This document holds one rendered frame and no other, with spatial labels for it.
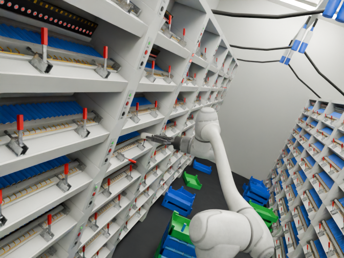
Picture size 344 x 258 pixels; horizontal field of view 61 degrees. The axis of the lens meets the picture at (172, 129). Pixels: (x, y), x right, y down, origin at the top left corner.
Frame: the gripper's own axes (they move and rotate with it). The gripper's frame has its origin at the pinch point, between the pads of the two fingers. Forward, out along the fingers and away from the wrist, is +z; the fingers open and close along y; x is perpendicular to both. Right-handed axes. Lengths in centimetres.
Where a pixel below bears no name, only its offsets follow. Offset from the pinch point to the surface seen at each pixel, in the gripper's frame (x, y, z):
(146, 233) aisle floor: -102, 74, 13
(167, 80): 32.2, -0.8, -7.2
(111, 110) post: 19, -54, -4
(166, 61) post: 43.0, 16.1, 0.4
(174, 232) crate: -65, 24, -21
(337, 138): 2, 156, -137
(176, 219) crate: -66, 44, -17
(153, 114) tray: 12.9, -0.9, -2.1
